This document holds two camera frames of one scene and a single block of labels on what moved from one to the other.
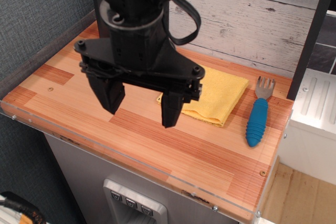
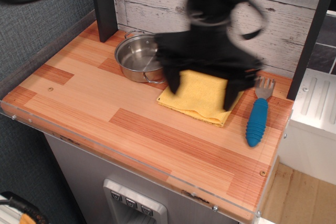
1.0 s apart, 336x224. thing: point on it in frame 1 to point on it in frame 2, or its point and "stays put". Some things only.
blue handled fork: [256, 127] stays put
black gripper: [138, 52] to [209, 49]
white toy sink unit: [308, 143] stays put
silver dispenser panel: [127, 205] stays put
